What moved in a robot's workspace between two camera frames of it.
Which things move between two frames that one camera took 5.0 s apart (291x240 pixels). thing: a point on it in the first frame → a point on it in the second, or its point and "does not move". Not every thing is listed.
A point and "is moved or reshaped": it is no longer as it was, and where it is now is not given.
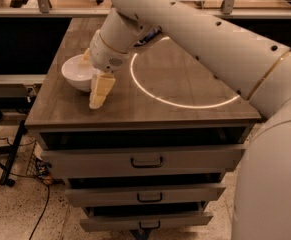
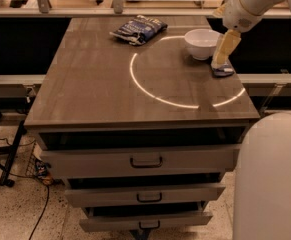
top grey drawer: (209, 160) does not move
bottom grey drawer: (105, 224) does not move
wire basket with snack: (38, 167) does not move
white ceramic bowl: (78, 74) is moved or reshaped
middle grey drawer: (121, 195) does not move
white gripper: (105, 58) → (239, 14)
